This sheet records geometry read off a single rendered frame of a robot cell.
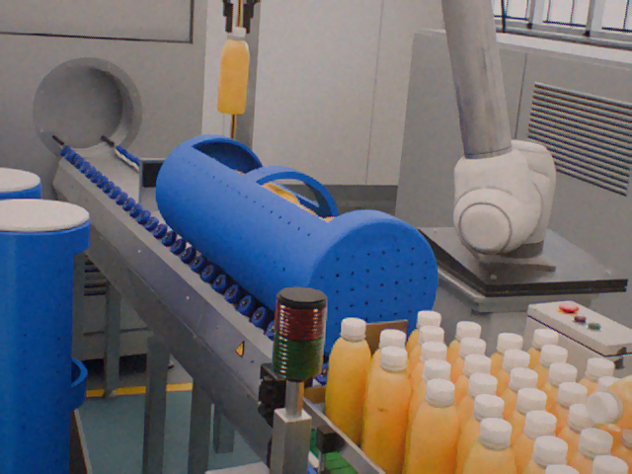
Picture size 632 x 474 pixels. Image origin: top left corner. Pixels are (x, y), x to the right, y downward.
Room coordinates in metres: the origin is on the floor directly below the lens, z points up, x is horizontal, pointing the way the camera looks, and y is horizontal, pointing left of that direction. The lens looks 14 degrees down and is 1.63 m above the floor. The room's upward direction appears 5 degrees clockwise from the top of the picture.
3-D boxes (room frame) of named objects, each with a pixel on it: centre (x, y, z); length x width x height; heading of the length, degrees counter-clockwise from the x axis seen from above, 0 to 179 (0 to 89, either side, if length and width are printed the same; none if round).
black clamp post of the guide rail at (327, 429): (1.33, -0.03, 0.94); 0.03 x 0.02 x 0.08; 28
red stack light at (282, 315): (1.12, 0.02, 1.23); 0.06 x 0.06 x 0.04
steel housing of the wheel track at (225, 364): (2.55, 0.37, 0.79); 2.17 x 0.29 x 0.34; 28
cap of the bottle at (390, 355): (1.35, -0.12, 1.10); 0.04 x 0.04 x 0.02
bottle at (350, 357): (1.46, -0.06, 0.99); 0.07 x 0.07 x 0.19
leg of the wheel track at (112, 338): (3.45, 0.77, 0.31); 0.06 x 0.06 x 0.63; 28
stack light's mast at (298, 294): (1.12, 0.02, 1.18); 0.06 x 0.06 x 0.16
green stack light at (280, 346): (1.12, 0.02, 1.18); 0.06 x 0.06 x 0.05
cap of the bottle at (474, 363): (1.34, -0.25, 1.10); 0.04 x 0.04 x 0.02
